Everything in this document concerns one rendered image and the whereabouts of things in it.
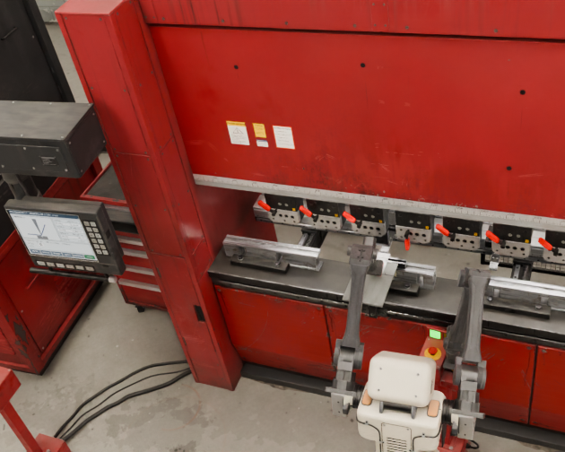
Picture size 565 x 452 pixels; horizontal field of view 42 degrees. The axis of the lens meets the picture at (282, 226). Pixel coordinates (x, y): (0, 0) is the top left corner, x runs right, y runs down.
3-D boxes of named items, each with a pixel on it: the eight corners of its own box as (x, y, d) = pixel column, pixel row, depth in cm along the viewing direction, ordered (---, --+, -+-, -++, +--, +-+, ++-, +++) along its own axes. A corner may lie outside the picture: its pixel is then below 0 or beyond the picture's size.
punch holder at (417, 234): (396, 239, 319) (394, 211, 309) (401, 226, 325) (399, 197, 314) (430, 244, 314) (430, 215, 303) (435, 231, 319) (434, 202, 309)
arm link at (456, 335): (461, 275, 270) (491, 280, 269) (461, 265, 274) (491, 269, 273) (440, 351, 298) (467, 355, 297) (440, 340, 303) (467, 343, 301)
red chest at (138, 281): (129, 317, 474) (77, 198, 408) (166, 264, 507) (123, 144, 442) (198, 332, 455) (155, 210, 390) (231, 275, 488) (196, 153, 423)
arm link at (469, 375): (459, 394, 249) (475, 396, 249) (463, 363, 251) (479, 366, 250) (456, 393, 258) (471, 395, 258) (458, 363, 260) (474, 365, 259)
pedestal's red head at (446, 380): (416, 379, 326) (415, 353, 314) (428, 352, 336) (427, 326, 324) (461, 392, 317) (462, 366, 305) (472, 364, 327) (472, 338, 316)
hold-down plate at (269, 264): (230, 265, 368) (229, 260, 366) (235, 257, 371) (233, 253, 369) (286, 274, 357) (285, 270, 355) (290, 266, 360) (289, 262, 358)
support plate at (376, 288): (342, 300, 323) (342, 299, 322) (360, 258, 340) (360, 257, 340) (382, 308, 316) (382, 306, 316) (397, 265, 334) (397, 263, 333)
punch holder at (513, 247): (491, 253, 305) (492, 223, 294) (494, 239, 310) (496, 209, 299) (529, 258, 299) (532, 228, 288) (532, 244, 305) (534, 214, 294)
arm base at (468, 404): (447, 412, 248) (483, 419, 244) (449, 388, 249) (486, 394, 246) (449, 412, 256) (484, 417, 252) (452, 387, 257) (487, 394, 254)
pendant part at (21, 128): (33, 282, 346) (-48, 134, 291) (59, 247, 363) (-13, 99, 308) (129, 294, 330) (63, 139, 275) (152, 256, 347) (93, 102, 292)
